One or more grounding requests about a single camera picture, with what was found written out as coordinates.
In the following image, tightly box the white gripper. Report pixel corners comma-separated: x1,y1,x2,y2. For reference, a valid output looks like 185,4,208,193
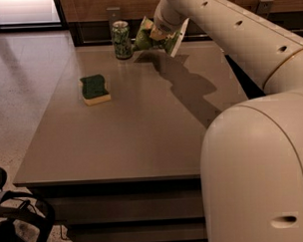
150,0,188,41

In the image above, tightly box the green jalapeno chip bag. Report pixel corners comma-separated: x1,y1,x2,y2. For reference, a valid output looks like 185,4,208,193
133,18,186,58

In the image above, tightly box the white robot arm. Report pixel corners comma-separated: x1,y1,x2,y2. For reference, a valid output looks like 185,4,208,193
154,0,303,242

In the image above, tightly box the green soda can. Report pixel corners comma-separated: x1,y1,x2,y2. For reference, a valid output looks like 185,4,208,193
112,20,133,60

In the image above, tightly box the green yellow sponge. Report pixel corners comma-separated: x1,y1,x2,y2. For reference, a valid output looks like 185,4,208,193
80,74,111,106

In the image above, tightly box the grey drawer cabinet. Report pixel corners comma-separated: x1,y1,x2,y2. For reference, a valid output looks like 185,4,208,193
14,41,244,242

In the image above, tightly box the black chair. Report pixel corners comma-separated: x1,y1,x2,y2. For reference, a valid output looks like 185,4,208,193
0,167,55,242

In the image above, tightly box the left metal bracket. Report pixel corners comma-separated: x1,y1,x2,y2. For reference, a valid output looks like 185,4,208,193
107,7,121,29

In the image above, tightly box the metal bracket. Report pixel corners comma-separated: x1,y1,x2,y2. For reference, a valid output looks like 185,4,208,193
255,0,274,17
107,7,121,29

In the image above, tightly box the metal rail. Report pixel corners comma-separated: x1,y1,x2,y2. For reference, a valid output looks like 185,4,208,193
74,34,211,47

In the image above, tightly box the right metal bracket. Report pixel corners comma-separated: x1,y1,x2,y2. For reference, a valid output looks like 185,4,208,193
255,0,274,17

